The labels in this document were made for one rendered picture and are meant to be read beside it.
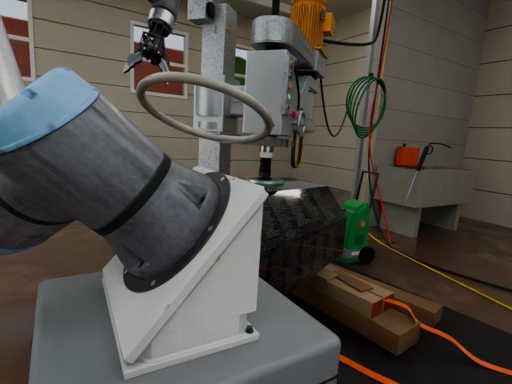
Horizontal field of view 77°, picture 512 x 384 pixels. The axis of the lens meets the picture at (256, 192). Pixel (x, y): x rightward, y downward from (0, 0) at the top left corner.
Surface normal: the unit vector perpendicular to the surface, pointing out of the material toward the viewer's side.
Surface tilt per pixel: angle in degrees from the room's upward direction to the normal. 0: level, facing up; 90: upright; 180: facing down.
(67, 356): 0
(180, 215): 68
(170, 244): 86
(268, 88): 90
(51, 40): 90
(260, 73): 90
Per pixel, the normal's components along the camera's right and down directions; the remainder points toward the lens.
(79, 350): 0.06, -0.98
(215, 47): -0.37, 0.14
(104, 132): 0.72, -0.18
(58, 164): 0.24, 0.44
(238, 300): 0.50, 0.18
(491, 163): -0.85, 0.04
